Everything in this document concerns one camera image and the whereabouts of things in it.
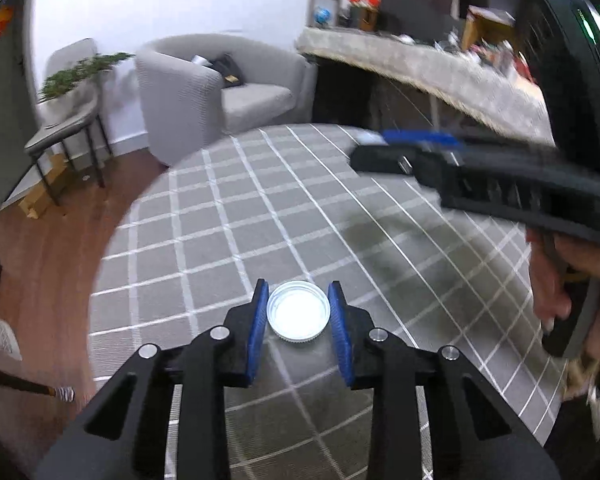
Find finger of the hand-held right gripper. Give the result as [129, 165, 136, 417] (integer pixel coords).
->
[350, 144, 424, 174]
[381, 130, 467, 151]

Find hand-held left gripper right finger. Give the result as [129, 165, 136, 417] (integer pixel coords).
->
[327, 280, 563, 480]

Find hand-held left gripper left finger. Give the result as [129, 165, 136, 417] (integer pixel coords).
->
[32, 279, 271, 480]

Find white bottle cap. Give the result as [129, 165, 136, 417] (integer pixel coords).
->
[266, 281, 331, 343]

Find person's right hand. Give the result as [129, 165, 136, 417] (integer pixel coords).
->
[525, 229, 600, 335]

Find desk with grey cloth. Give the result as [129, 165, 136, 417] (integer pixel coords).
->
[295, 26, 556, 146]

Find grey checked tablecloth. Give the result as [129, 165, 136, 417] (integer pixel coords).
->
[87, 122, 568, 480]

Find wooden bookshelf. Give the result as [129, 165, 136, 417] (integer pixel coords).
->
[462, 5, 518, 53]

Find black monitor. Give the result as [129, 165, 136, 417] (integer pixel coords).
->
[380, 0, 453, 36]

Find grey armchair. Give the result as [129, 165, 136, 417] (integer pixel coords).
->
[134, 34, 313, 167]

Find dark wooden stick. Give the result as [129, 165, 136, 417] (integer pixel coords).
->
[0, 362, 75, 403]

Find flat cardboard piece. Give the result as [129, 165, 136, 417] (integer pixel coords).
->
[18, 155, 70, 218]

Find grey dining chair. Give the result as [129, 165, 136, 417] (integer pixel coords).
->
[24, 37, 113, 206]

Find potted green plant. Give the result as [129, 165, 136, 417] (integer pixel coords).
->
[37, 52, 135, 116]

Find grey door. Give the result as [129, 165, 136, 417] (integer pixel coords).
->
[0, 0, 40, 211]

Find picture frame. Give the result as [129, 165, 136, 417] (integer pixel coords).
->
[307, 0, 341, 28]

